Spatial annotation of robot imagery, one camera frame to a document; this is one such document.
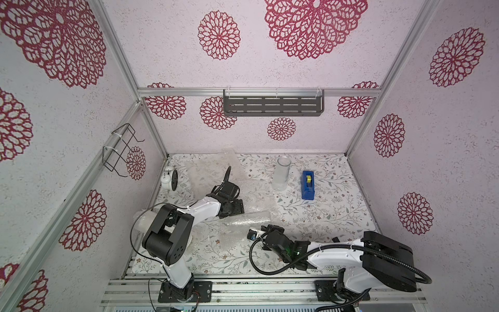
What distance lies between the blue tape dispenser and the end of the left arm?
354 mm

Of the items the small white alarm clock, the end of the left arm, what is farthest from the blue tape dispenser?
the small white alarm clock

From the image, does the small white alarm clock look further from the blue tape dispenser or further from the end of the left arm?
the blue tape dispenser

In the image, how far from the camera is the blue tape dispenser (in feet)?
3.27

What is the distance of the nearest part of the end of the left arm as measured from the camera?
71 cm
